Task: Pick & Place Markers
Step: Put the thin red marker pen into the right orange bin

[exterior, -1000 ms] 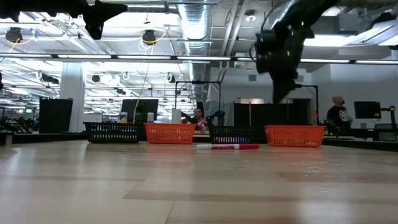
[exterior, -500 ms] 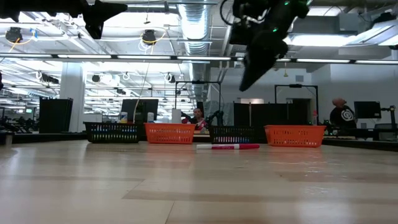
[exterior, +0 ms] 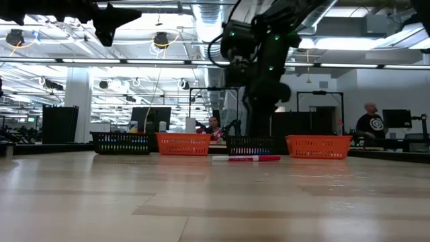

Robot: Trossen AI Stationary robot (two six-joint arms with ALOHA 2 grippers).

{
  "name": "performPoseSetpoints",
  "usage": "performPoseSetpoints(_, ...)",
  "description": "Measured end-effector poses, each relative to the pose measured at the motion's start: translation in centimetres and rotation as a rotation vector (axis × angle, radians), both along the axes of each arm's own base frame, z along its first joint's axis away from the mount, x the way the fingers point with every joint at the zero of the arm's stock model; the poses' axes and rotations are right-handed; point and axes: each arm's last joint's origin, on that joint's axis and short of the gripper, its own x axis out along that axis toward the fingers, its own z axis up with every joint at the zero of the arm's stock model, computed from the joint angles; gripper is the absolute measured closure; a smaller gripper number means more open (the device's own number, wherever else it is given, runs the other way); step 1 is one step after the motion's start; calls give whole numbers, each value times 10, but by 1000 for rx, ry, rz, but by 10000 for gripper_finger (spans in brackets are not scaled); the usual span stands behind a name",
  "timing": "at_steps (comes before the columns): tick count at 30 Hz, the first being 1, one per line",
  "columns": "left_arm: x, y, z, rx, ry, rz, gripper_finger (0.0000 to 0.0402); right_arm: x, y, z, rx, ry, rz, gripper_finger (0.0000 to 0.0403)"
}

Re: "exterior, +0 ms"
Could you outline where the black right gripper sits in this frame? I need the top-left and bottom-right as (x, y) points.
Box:
(246, 31), (302, 137)

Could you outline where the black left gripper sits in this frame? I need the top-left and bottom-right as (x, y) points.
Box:
(60, 0), (143, 48)

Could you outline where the thin red Expo marker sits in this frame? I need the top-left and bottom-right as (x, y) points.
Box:
(212, 155), (282, 163)

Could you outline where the black plastic basket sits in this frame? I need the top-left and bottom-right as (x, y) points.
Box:
(224, 135), (280, 157)
(90, 131), (153, 156)

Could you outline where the black curtain screen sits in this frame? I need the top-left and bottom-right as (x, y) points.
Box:
(271, 110), (337, 137)

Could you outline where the overhead LED light bar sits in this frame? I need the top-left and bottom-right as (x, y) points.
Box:
(0, 56), (430, 70)

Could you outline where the black ceiling-hung device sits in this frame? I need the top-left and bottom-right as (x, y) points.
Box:
(153, 31), (171, 50)
(5, 28), (26, 47)

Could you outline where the orange plastic basket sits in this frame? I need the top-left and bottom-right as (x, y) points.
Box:
(285, 134), (353, 160)
(155, 132), (212, 157)

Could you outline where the white paper roll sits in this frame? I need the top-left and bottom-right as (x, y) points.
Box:
(184, 117), (197, 134)

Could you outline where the white building column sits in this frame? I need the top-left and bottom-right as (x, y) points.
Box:
(63, 67), (93, 145)

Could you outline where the black computer monitor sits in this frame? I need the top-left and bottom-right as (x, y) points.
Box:
(130, 106), (173, 134)

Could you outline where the black partition panel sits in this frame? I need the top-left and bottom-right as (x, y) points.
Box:
(42, 105), (80, 145)

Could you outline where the black metal rig frame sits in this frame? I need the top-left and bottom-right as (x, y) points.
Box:
(188, 86), (240, 134)
(296, 90), (345, 136)

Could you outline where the yellow hanging cord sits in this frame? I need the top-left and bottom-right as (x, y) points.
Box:
(304, 48), (312, 85)

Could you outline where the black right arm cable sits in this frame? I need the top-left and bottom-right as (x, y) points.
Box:
(207, 0), (243, 68)

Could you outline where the silver spiral air duct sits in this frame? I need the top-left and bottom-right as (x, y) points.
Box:
(190, 0), (230, 112)

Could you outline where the black wall monitor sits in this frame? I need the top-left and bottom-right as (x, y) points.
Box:
(382, 108), (413, 130)

